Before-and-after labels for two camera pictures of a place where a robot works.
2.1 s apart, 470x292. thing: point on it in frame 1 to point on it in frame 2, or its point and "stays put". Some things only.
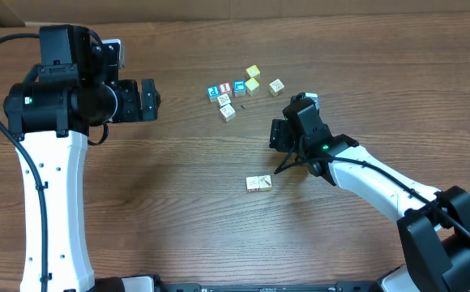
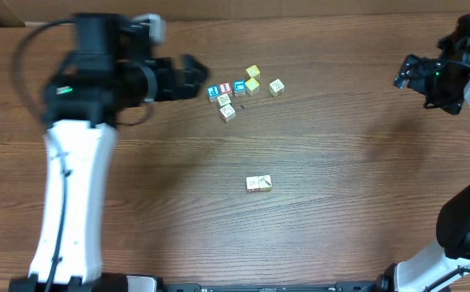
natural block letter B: [253, 184] stays put
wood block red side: [228, 113] stays put
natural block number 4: [265, 182] stays put
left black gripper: [138, 100] to [174, 79]
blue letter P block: [214, 92] stays put
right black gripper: [280, 136] to [415, 77]
